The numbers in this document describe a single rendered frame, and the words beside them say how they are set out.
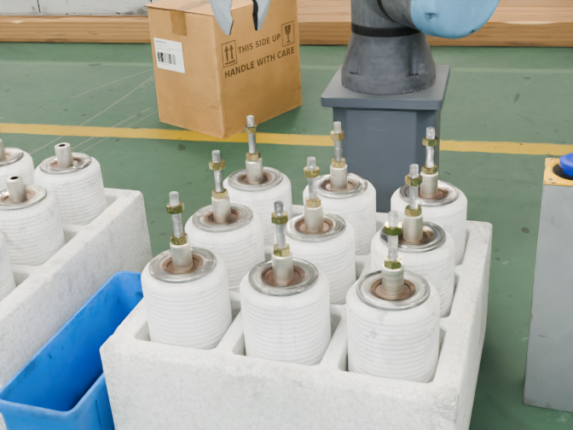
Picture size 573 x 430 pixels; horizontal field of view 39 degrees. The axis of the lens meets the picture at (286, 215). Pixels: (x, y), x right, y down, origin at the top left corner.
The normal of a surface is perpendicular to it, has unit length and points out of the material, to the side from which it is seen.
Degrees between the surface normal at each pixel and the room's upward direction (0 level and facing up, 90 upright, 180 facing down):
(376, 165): 90
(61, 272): 90
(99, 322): 88
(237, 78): 90
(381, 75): 72
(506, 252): 0
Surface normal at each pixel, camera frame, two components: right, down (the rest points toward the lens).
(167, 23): -0.67, 0.36
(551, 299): -0.31, 0.44
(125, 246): 0.95, 0.09
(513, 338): -0.06, -0.89
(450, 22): 0.36, 0.50
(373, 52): -0.48, 0.13
